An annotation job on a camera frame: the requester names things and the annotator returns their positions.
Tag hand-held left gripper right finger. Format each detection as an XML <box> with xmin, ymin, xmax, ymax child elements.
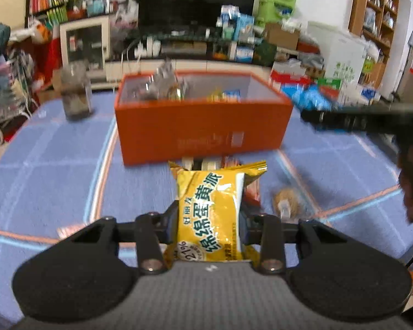
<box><xmin>239</xmin><ymin>208</ymin><xmax>349</xmax><ymax>275</ymax></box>

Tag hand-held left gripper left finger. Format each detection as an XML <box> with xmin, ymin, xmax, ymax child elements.
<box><xmin>70</xmin><ymin>201</ymin><xmax>180</xmax><ymax>276</ymax></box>

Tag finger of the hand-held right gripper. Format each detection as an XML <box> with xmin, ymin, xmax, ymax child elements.
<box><xmin>300</xmin><ymin>106</ymin><xmax>405</xmax><ymax>134</ymax></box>

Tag yellow egg pie packet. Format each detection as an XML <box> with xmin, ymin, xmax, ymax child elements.
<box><xmin>163</xmin><ymin>161</ymin><xmax>268</xmax><ymax>263</ymax></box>

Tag blue snack packet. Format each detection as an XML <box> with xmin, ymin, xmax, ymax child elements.
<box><xmin>289</xmin><ymin>86</ymin><xmax>333</xmax><ymax>111</ymax></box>

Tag orange cardboard box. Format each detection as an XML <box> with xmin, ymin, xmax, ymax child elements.
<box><xmin>114</xmin><ymin>71</ymin><xmax>294</xmax><ymax>166</ymax></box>

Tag silver red snack packet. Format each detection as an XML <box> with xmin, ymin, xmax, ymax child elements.
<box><xmin>145</xmin><ymin>58</ymin><xmax>190</xmax><ymax>101</ymax></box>

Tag green white box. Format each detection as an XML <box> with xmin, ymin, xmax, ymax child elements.
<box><xmin>317</xmin><ymin>77</ymin><xmax>342</xmax><ymax>92</ymax></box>

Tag round cookie clear packet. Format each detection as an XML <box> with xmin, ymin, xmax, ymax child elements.
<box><xmin>272</xmin><ymin>186</ymin><xmax>312</xmax><ymax>222</ymax></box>

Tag white chest freezer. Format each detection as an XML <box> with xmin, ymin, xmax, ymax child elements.
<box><xmin>307</xmin><ymin>21</ymin><xmax>369</xmax><ymax>88</ymax></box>

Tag white orange snack packet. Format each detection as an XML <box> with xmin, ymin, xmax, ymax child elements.
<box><xmin>182</xmin><ymin>156</ymin><xmax>243</xmax><ymax>171</ymax></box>

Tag red white carton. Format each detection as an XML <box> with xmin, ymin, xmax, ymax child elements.
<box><xmin>269</xmin><ymin>68</ymin><xmax>312</xmax><ymax>92</ymax></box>

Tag wooden open shelf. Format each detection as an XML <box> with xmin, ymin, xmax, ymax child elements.
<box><xmin>349</xmin><ymin>0</ymin><xmax>400</xmax><ymax>88</ymax></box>

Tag brown cardboard box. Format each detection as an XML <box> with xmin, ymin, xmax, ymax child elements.
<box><xmin>264</xmin><ymin>23</ymin><xmax>301</xmax><ymax>51</ymax></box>

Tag dark green bag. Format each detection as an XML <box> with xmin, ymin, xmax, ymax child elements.
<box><xmin>253</xmin><ymin>42</ymin><xmax>278</xmax><ymax>67</ymax></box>

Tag blue grid tablecloth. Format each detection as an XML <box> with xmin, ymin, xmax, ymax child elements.
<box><xmin>0</xmin><ymin>91</ymin><xmax>413</xmax><ymax>330</ymax></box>

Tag green plastic storage rack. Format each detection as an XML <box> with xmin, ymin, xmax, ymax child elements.
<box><xmin>257</xmin><ymin>0</ymin><xmax>299</xmax><ymax>25</ymax></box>

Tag blue white cartons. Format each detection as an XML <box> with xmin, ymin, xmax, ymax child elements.
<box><xmin>216</xmin><ymin>4</ymin><xmax>255</xmax><ymax>41</ymax></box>

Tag white tv stand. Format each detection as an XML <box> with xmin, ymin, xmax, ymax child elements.
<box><xmin>103</xmin><ymin>29</ymin><xmax>274</xmax><ymax>83</ymax></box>

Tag dark glass jar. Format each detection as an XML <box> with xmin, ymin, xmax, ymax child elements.
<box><xmin>59</xmin><ymin>61</ymin><xmax>94</xmax><ymax>122</ymax></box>

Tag white glass door cabinet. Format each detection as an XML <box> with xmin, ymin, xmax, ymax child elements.
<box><xmin>59</xmin><ymin>15</ymin><xmax>111</xmax><ymax>80</ymax></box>

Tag red paper bag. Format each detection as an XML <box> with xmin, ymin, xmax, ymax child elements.
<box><xmin>32</xmin><ymin>36</ymin><xmax>63</xmax><ymax>86</ymax></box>

